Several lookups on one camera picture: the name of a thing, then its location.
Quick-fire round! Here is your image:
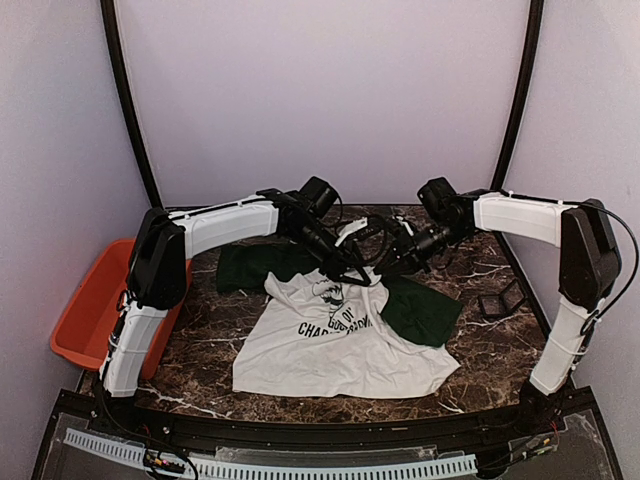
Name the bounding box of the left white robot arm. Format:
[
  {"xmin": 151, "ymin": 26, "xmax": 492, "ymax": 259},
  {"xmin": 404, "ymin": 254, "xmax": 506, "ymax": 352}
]
[{"xmin": 99, "ymin": 177, "xmax": 371, "ymax": 436}]

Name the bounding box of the black frame post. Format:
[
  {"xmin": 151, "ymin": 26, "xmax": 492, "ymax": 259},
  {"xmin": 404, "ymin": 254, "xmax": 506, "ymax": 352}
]
[
  {"xmin": 490, "ymin": 0, "xmax": 545, "ymax": 190},
  {"xmin": 100, "ymin": 0, "xmax": 163, "ymax": 207}
]

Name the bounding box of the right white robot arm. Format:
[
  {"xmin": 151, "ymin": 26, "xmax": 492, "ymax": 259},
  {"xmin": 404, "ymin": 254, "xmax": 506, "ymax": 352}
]
[{"xmin": 375, "ymin": 177, "xmax": 627, "ymax": 396}]

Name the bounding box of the white slotted cable duct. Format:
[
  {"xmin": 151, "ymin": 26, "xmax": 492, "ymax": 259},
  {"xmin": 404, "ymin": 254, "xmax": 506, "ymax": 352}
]
[{"xmin": 63, "ymin": 428, "xmax": 478, "ymax": 480}]

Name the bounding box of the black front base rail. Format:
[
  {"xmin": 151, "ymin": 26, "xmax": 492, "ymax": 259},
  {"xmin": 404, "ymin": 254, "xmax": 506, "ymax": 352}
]
[{"xmin": 59, "ymin": 384, "xmax": 596, "ymax": 456}]

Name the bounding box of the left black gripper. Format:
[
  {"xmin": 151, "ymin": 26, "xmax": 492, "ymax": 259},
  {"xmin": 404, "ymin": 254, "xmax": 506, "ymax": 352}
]
[{"xmin": 289, "ymin": 219, "xmax": 373, "ymax": 286}]

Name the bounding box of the left black frame post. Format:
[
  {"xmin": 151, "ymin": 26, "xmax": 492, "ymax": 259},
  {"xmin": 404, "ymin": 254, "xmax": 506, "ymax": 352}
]
[{"xmin": 100, "ymin": 0, "xmax": 163, "ymax": 207}]

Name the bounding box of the white green Charlie Brown shirt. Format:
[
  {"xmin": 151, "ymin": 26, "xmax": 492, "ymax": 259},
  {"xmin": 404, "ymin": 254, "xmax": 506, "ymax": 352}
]
[{"xmin": 216, "ymin": 244, "xmax": 462, "ymax": 399}]

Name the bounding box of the black brooch stand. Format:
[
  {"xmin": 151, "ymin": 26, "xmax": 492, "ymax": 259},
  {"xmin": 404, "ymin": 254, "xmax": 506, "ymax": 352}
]
[{"xmin": 477, "ymin": 279, "xmax": 527, "ymax": 320}]

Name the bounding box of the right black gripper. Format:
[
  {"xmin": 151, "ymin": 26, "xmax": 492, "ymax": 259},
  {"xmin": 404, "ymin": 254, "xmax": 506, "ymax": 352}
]
[{"xmin": 374, "ymin": 217, "xmax": 469, "ymax": 274}]

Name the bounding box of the right black frame post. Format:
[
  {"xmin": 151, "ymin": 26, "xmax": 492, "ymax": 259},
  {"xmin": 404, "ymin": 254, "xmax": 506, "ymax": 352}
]
[{"xmin": 490, "ymin": 0, "xmax": 545, "ymax": 190}]

